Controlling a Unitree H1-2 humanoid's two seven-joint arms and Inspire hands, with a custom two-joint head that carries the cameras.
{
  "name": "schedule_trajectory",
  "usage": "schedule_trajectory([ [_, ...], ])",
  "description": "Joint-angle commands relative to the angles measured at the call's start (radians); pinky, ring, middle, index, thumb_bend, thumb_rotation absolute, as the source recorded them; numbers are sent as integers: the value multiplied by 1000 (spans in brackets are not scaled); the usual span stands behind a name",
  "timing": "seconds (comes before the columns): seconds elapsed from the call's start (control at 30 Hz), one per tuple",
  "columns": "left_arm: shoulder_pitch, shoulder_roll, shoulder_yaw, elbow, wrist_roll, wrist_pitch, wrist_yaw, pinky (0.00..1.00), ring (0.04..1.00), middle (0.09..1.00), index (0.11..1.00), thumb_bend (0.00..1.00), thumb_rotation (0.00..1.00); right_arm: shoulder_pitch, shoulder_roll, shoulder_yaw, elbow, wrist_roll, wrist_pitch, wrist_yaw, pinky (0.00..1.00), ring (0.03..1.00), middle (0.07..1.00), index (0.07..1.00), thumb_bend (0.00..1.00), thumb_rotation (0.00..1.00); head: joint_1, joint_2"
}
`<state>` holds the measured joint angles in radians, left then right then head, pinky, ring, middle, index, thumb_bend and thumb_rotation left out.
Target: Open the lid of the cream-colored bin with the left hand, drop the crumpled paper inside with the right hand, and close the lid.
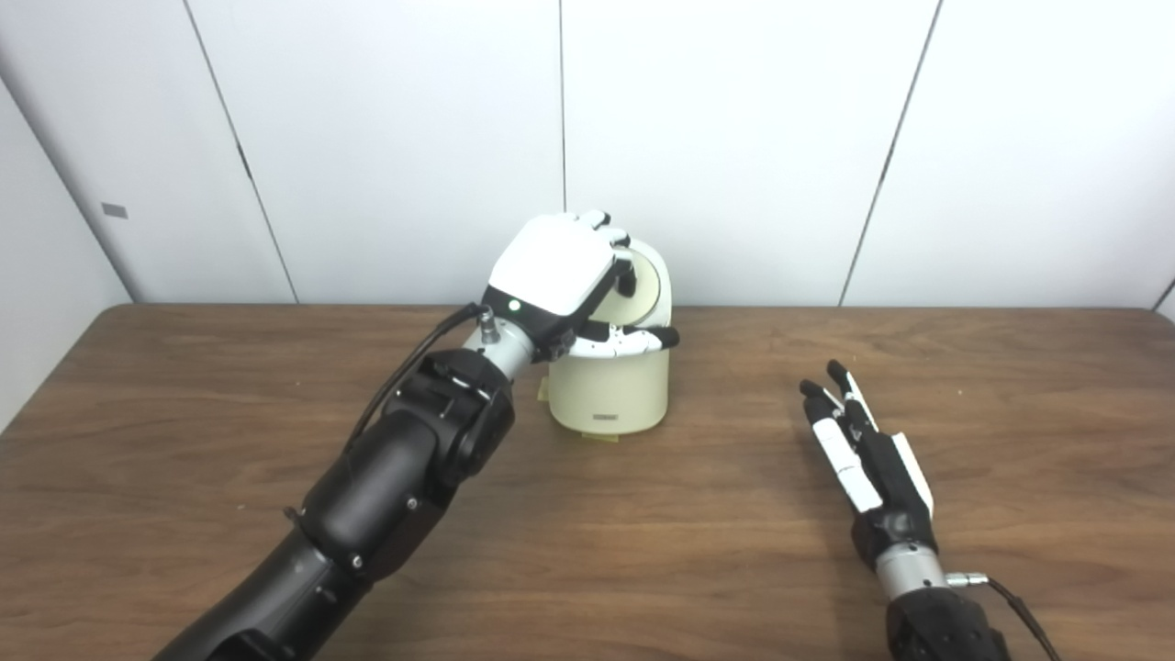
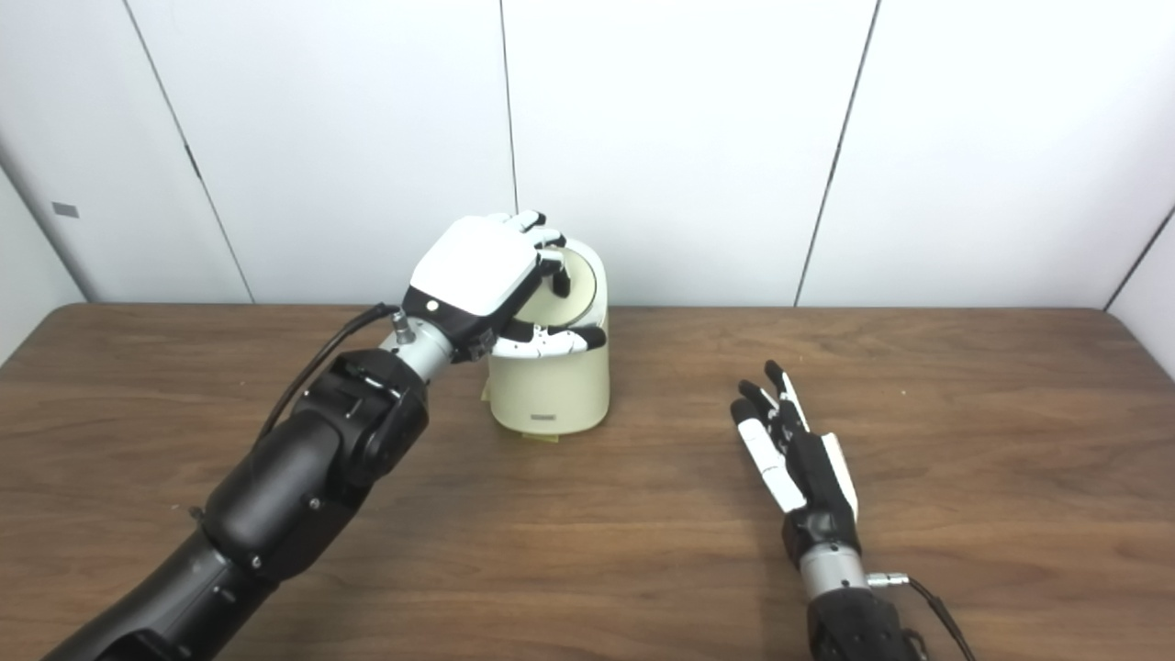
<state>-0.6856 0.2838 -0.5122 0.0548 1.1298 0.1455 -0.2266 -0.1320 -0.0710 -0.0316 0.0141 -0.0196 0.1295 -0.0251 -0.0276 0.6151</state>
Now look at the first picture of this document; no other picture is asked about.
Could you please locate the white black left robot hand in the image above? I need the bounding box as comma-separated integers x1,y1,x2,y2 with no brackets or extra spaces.
481,210,681,364

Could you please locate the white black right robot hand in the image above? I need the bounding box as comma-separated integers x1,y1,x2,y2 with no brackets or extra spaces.
799,359,939,570

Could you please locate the round cream bin lid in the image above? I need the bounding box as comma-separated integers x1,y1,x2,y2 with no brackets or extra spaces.
587,246,664,325

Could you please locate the cream-colored bin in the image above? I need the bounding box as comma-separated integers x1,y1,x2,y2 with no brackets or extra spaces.
547,237,674,435

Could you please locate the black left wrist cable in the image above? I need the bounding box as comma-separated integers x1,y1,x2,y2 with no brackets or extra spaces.
341,303,487,455

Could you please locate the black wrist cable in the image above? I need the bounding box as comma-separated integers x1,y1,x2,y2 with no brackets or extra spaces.
946,572,1061,661
341,303,487,455

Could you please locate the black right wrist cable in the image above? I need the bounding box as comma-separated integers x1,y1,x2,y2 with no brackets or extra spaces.
946,572,1061,661

